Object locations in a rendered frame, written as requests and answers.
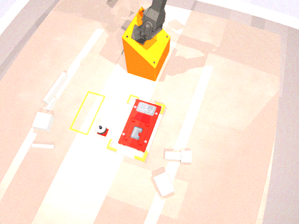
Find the black wheel with white hub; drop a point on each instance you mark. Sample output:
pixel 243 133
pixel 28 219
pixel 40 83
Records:
pixel 103 130

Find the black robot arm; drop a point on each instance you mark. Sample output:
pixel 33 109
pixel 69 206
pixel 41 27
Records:
pixel 152 24

